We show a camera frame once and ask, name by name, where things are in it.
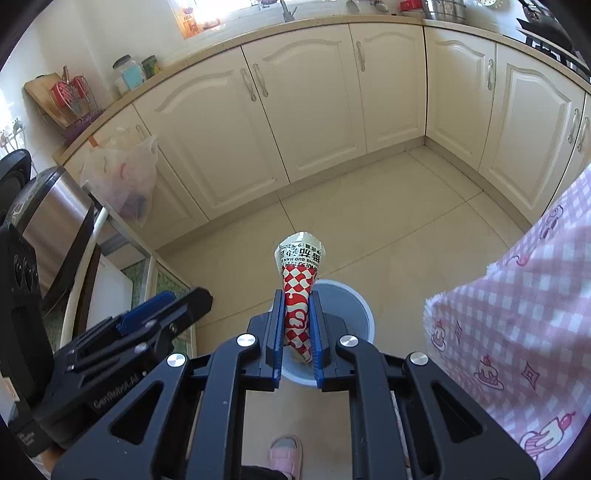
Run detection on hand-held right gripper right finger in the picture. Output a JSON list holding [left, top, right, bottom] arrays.
[[309, 291, 542, 480]]

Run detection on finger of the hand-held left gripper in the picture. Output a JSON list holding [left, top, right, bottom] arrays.
[[67, 287, 214, 374], [115, 291, 178, 337]]

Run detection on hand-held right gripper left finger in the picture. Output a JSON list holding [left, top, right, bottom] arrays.
[[51, 288, 287, 480]]

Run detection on blue trash bin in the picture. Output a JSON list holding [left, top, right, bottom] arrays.
[[277, 279, 376, 384]]

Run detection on red white checked wrapper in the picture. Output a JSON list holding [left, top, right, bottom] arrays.
[[274, 233, 328, 363]]

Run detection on white shelf cart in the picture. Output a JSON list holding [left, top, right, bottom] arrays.
[[46, 203, 200, 370]]

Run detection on steel rice cooker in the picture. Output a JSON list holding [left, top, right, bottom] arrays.
[[0, 150, 100, 301]]

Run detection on pink slipper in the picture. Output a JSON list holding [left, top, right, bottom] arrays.
[[268, 435, 304, 480]]

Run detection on white plastic bag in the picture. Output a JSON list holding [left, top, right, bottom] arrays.
[[81, 124, 158, 227]]

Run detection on pink checked tablecloth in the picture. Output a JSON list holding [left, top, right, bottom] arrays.
[[424, 164, 591, 478]]

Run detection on wooden cutting board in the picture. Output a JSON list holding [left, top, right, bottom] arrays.
[[24, 71, 71, 128]]

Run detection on cream base cabinets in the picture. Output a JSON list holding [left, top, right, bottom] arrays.
[[53, 21, 591, 259]]

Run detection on glass jar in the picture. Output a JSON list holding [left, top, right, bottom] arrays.
[[112, 54, 145, 96]]

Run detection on orange packet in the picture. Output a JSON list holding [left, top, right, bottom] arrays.
[[178, 9, 202, 39]]

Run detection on steel steamer pot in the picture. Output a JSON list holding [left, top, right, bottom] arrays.
[[421, 0, 467, 23]]

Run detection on black gas hob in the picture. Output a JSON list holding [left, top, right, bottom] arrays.
[[515, 28, 591, 85]]

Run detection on wall socket with plugs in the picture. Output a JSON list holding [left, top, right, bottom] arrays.
[[0, 117, 25, 154]]

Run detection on wire rack with red tools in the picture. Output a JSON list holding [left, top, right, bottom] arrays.
[[50, 67, 105, 140]]

